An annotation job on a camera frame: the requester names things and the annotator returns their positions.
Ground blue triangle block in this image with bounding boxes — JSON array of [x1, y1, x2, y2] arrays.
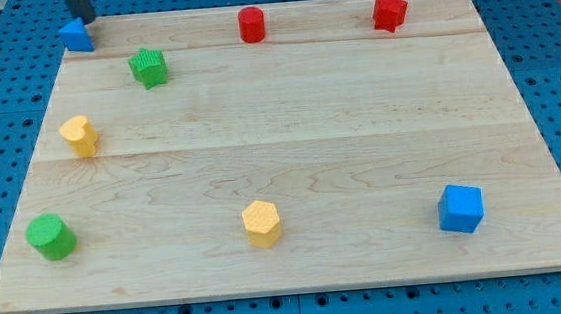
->
[[58, 17, 95, 52]]

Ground red star block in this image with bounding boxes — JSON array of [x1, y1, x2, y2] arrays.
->
[[372, 0, 408, 33]]

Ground green cylinder block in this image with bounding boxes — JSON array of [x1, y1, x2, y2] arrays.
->
[[26, 213, 78, 261]]

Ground yellow hexagon block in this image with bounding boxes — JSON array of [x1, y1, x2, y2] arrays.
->
[[242, 200, 282, 249]]

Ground yellow heart block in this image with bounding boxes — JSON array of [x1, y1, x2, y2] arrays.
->
[[59, 115, 99, 158]]

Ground red cylinder block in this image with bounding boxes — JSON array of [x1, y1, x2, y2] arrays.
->
[[237, 6, 266, 43]]

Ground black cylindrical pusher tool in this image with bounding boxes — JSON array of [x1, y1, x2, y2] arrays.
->
[[65, 0, 96, 25]]

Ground blue cube block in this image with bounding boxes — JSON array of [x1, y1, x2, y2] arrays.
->
[[438, 184, 485, 234]]

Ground wooden board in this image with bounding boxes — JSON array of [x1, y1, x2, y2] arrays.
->
[[0, 0, 561, 314]]

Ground green star block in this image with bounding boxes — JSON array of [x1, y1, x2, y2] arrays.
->
[[128, 48, 168, 89]]

